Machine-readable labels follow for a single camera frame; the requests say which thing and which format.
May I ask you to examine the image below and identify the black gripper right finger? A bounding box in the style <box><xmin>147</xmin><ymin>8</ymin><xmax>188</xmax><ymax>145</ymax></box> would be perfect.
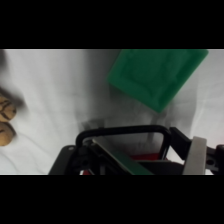
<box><xmin>168</xmin><ymin>126</ymin><xmax>208</xmax><ymax>175</ymax></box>

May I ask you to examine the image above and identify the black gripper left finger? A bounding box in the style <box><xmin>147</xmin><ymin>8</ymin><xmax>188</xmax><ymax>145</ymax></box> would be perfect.
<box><xmin>91</xmin><ymin>136</ymin><xmax>155</xmax><ymax>175</ymax></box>

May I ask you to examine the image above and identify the black framed drawer unit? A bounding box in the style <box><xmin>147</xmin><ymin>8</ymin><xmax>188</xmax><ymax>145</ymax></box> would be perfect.
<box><xmin>75</xmin><ymin>124</ymin><xmax>173</xmax><ymax>175</ymax></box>

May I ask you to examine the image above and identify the green plastic block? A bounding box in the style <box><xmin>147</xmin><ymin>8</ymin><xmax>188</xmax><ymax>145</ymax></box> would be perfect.
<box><xmin>106</xmin><ymin>49</ymin><xmax>210</xmax><ymax>114</ymax></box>

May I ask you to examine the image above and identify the striped tiger plush toy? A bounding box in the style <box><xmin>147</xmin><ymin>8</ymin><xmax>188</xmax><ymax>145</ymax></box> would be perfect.
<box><xmin>0</xmin><ymin>87</ymin><xmax>18</xmax><ymax>148</ymax></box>

